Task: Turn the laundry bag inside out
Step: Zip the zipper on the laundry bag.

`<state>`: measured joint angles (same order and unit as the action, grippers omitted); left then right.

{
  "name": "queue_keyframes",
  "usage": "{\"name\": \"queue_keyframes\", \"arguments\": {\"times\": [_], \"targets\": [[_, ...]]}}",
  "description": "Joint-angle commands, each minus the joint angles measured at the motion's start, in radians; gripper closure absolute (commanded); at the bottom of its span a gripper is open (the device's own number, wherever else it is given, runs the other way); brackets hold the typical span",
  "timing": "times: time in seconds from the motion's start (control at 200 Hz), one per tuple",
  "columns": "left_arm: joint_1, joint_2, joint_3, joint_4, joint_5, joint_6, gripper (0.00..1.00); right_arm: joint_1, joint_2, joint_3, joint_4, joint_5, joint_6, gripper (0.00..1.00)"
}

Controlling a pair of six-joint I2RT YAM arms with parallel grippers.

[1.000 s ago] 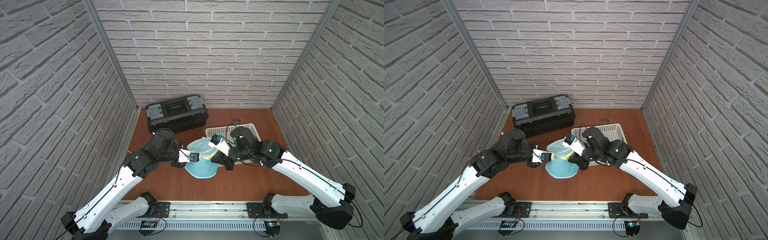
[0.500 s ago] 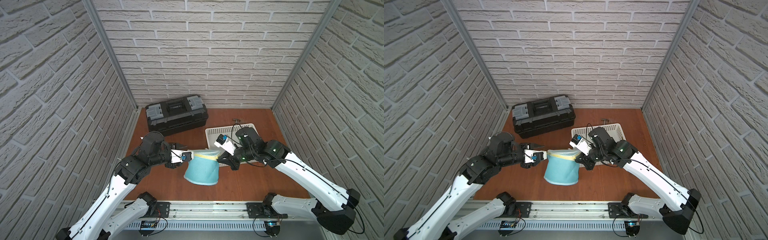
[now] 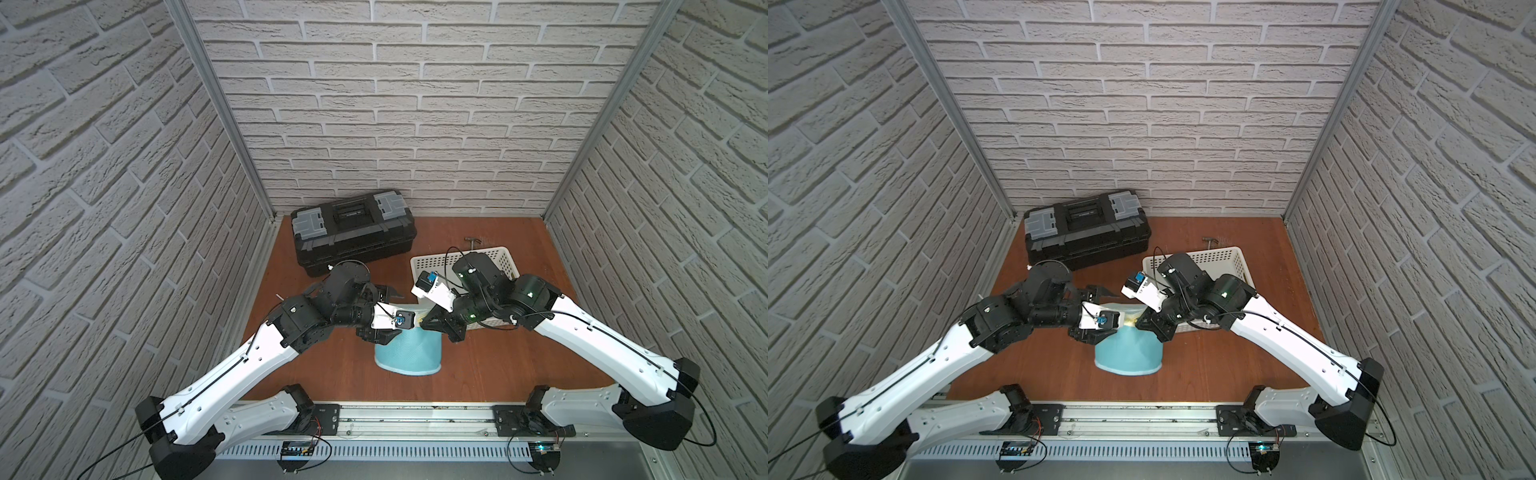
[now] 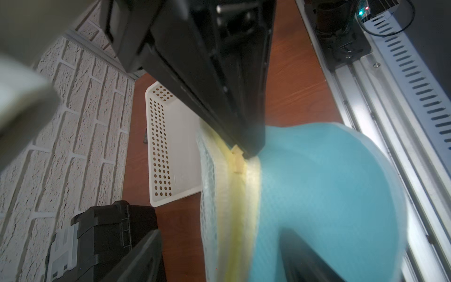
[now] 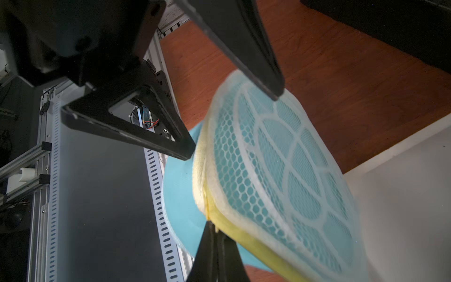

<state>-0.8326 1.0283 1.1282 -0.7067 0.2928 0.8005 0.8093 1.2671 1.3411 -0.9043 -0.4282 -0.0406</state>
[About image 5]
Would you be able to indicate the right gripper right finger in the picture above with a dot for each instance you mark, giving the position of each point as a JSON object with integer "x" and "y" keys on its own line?
{"x": 230, "y": 265}

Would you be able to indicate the black plastic toolbox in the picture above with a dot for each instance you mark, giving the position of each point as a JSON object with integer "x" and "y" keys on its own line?
{"x": 419, "y": 28}

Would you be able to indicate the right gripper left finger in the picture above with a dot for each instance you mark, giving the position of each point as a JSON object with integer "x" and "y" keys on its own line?
{"x": 205, "y": 266}

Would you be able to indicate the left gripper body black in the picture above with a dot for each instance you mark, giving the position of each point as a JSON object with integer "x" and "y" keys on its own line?
{"x": 85, "y": 41}

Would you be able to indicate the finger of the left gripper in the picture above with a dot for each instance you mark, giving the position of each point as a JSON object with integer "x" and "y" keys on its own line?
{"x": 237, "y": 29}
{"x": 94, "y": 113}

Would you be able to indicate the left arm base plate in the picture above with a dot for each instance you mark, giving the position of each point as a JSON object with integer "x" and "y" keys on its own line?
{"x": 150, "y": 105}

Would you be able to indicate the white perforated plastic basket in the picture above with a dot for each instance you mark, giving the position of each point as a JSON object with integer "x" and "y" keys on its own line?
{"x": 404, "y": 199}

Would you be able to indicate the teal mesh laundry bag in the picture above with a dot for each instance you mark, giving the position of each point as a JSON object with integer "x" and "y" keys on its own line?
{"x": 263, "y": 176}

